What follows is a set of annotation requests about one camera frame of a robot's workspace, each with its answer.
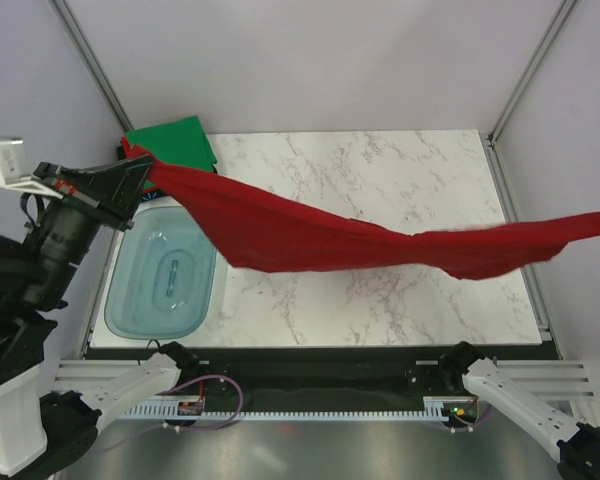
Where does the dark red t shirt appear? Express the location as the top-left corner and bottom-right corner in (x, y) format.
(149, 162), (600, 280)

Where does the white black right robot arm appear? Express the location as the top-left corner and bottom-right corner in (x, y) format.
(437, 212), (600, 479)

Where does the folded green t shirt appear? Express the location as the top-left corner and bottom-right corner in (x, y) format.
(125, 116), (217, 172)

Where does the white slotted cable duct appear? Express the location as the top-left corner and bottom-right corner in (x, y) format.
(121, 397), (478, 422)

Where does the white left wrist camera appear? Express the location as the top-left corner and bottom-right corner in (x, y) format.
(0, 137), (62, 199)

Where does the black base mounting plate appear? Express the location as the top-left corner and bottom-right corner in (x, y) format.
(161, 344), (466, 412)

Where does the right aluminium frame post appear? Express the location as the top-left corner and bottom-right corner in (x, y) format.
(484, 0), (581, 146)

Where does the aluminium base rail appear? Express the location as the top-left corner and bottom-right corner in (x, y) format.
(53, 360), (594, 401)

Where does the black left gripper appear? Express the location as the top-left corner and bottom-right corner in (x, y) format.
(24, 151), (158, 304)

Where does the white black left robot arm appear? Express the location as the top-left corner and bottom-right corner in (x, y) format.
(0, 155), (200, 479)

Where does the clear blue plastic bin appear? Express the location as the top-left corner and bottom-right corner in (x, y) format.
(104, 197), (217, 340)

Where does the aluminium frame post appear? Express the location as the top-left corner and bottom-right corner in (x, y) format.
(49, 0), (132, 132)
(484, 0), (581, 146)

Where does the left aluminium frame post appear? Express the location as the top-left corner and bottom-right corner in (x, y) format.
(49, 0), (132, 132)

